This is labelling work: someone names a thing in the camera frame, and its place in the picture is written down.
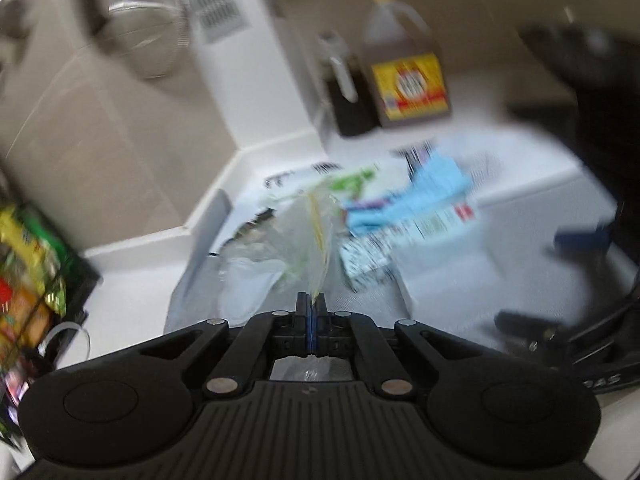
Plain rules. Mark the black wok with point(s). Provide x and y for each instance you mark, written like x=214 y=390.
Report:
x=595 y=90

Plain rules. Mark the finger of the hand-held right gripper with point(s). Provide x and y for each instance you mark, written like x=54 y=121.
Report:
x=582 y=241
x=530 y=327

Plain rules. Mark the blue cloth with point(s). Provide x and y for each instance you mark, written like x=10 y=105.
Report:
x=400 y=207

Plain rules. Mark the black white patterned packet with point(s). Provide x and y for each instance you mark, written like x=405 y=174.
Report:
x=365 y=260

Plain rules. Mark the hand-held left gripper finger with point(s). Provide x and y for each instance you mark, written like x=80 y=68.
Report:
x=307 y=332
x=318 y=332

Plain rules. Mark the dark soy sauce dispenser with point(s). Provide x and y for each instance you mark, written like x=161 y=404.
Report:
x=347 y=95

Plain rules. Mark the white printed paper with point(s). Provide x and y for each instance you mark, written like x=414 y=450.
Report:
x=300 y=175

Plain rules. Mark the white printed carton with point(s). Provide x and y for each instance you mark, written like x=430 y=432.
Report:
x=442 y=220

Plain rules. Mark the clear plastic wrapper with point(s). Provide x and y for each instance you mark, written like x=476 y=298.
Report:
x=280 y=255

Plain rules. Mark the grey stove cover mat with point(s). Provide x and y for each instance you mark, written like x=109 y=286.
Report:
x=450 y=320

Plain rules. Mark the metal mesh strainer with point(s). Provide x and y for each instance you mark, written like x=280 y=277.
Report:
x=145 y=35

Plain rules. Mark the cooking wine jug yellow cap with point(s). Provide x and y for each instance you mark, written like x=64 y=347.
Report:
x=407 y=75

